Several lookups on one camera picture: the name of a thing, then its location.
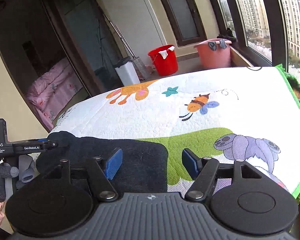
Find grey gloved left hand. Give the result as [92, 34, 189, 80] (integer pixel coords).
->
[0, 160, 36, 203]

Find pink floral bedding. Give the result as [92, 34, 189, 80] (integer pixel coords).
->
[26, 57, 83, 131]

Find red plastic bucket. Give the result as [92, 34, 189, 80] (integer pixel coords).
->
[148, 44, 178, 76]

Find mop with metal handle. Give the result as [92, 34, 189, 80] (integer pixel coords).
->
[103, 13, 150, 80]

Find dark framed frosted window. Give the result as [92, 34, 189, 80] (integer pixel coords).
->
[161, 0, 207, 46]

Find grey cloths on tub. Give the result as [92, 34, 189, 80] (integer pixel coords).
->
[208, 39, 228, 51]

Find black fleece garment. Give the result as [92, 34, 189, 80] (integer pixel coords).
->
[36, 131, 168, 193]

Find cartoon printed play mat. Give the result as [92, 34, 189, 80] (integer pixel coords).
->
[54, 67, 300, 197]

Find white cloth on bucket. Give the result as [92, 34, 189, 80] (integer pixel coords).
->
[158, 46, 175, 60]

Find white bin with black lid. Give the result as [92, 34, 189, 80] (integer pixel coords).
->
[114, 56, 140, 86]

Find pink plastic tub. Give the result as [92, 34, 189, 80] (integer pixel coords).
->
[193, 38, 232, 69]

